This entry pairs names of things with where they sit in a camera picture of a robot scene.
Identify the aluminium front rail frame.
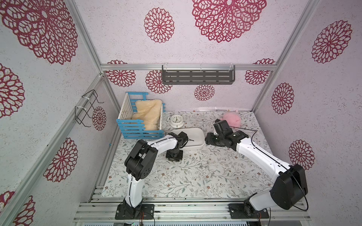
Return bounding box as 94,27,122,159
73,199,312,223

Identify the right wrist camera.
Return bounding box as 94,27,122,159
213,119,233,136

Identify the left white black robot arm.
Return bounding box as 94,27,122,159
124,132,189,209

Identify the cream fluffy cloth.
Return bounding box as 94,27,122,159
132,99,163,131

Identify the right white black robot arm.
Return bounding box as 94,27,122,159
205,131,308,213

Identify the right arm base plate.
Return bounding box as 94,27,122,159
228,203,269,220

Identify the grey wall shelf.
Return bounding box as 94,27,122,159
161,66,235,85

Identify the pink plush toy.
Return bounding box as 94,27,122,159
222,112,242,128

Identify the white plastic storage box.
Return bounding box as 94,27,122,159
172,128,206,151

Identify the black wire wall rack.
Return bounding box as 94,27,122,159
74,89,104,128

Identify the white round alarm clock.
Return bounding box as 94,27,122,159
167,115,185,129

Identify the blue white slatted crate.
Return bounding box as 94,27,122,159
116,92,166,140

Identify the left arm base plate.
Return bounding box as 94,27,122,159
115,203,155,220

